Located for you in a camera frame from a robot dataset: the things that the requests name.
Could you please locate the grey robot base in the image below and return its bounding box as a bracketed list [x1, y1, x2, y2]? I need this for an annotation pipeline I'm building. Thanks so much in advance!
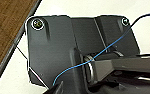
[25, 13, 142, 94]

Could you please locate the round base bolt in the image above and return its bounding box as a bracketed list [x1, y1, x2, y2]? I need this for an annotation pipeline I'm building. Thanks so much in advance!
[31, 17, 44, 30]
[120, 17, 131, 28]

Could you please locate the dark floor threshold strip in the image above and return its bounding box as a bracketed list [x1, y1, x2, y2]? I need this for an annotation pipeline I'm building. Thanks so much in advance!
[0, 0, 44, 91]

